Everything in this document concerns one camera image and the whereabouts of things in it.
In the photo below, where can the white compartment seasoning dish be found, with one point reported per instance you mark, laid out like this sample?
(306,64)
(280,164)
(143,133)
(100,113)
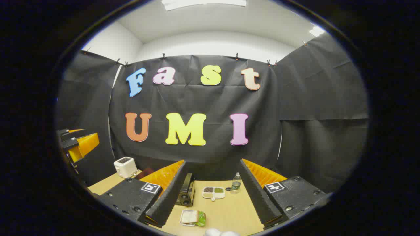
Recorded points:
(213,190)

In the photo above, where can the ceiling light panel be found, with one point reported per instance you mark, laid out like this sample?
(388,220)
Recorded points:
(316,31)

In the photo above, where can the black electric oven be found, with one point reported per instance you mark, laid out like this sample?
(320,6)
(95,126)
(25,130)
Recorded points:
(187,191)

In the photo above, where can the white toaster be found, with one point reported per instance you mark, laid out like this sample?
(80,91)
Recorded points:
(126,167)

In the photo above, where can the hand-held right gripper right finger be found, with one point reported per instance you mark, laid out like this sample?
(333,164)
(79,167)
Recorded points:
(257,196)

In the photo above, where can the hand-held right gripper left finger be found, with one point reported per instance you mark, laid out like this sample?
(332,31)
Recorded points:
(167,196)

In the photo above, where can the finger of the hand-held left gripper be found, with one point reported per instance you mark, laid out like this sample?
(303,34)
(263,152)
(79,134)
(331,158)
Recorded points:
(73,131)
(86,144)

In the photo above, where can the bread and lettuce sandwich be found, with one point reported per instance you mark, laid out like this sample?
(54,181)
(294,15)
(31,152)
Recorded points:
(190,216)

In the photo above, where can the clear plastic water bottle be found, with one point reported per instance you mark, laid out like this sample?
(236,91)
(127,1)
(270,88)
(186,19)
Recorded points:
(235,186)

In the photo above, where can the black backdrop cloth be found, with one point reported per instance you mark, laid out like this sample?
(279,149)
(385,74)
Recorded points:
(190,98)

